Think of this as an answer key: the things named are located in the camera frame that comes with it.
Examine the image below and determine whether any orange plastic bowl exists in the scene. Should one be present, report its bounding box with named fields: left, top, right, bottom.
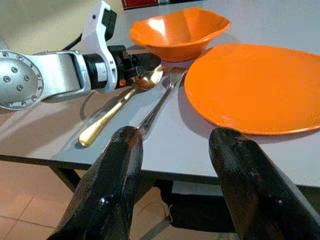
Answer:
left=129, top=6, right=232, bottom=63

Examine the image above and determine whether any red cardboard box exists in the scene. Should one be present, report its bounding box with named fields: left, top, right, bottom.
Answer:
left=121, top=0, right=161, bottom=10

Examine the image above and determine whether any black metal table frame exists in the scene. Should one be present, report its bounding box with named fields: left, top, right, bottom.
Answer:
left=0, top=154, right=320, bottom=195

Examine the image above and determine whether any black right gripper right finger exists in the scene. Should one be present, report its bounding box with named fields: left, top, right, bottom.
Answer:
left=208, top=127, right=320, bottom=240

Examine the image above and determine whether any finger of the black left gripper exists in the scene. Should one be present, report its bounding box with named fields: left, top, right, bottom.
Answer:
left=136, top=53, right=162, bottom=76

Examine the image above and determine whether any orange plastic plate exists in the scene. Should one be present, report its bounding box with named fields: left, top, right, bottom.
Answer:
left=184, top=42, right=320, bottom=136

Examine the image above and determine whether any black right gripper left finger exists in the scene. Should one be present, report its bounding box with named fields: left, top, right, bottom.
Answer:
left=47, top=126, right=144, bottom=240

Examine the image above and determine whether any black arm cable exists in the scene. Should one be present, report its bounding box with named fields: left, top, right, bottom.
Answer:
left=61, top=33, right=84, bottom=52

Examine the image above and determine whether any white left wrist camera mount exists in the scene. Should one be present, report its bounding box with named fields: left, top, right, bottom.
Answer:
left=80, top=0, right=119, bottom=95

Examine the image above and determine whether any silver metal fork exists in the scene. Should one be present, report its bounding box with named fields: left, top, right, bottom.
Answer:
left=136, top=66, right=188, bottom=138

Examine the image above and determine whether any gold metal spoon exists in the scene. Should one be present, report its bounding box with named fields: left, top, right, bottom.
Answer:
left=78, top=63, right=164, bottom=148

